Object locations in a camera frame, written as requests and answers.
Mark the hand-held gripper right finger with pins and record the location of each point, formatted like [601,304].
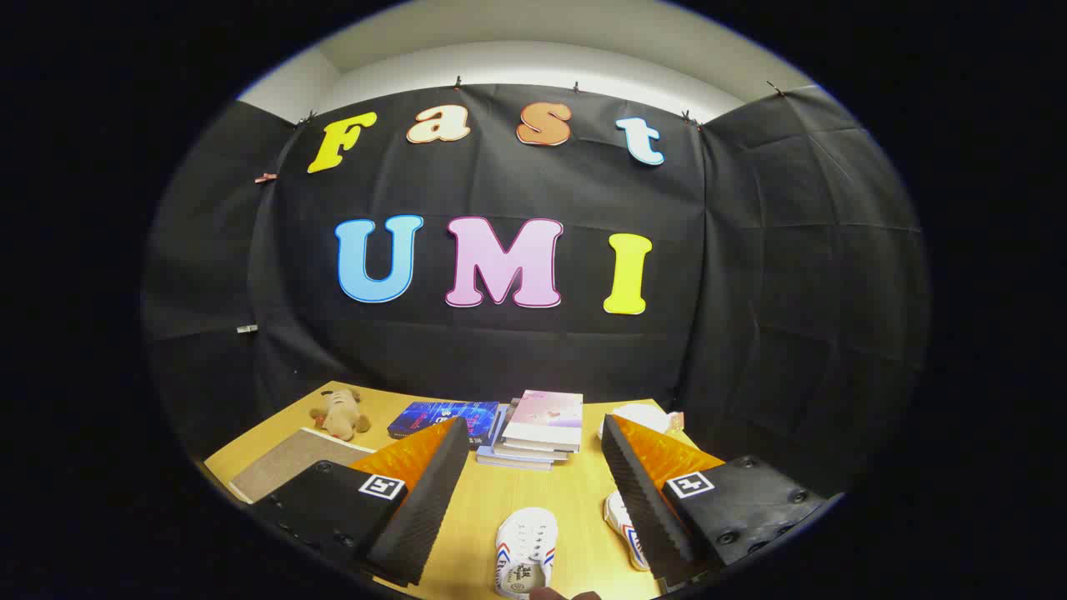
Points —
[642,500]

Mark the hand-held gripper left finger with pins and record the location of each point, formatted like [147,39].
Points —
[425,500]

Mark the white canvas shoe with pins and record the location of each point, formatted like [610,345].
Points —
[621,521]
[525,542]

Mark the brown fabric storage box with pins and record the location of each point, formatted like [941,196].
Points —
[283,462]

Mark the dark blue book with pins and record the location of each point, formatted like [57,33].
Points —
[433,417]

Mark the white plush toy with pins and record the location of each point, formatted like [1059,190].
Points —
[642,415]

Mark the light blue cover book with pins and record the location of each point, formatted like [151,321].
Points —
[513,461]

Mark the white paperback book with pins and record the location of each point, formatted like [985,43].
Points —
[525,452]

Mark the brown plush dog toy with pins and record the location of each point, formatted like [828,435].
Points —
[340,415]

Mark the pink cover book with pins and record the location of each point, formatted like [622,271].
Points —
[546,412]

